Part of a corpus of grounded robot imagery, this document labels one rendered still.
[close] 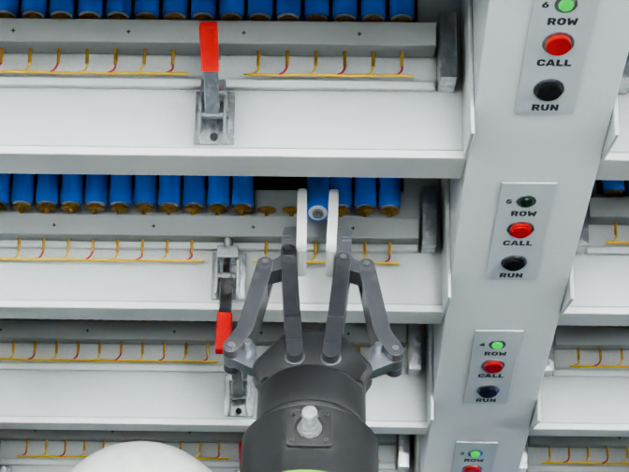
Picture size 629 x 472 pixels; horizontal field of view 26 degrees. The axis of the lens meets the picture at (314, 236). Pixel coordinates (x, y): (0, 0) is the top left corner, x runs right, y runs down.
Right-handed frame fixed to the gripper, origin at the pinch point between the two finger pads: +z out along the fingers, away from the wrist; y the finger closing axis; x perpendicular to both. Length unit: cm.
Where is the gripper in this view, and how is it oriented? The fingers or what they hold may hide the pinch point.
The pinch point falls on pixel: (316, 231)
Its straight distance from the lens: 106.6
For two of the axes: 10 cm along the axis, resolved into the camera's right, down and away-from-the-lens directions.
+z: 0.2, -6.9, 7.2
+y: -10.0, -0.2, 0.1
